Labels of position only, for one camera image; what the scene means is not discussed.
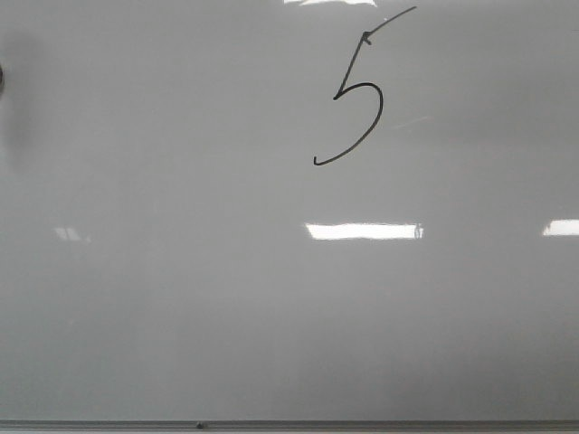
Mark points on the white whiteboard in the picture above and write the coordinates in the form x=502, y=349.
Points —
x=261, y=210

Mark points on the grey aluminium whiteboard frame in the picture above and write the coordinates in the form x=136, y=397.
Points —
x=207, y=426

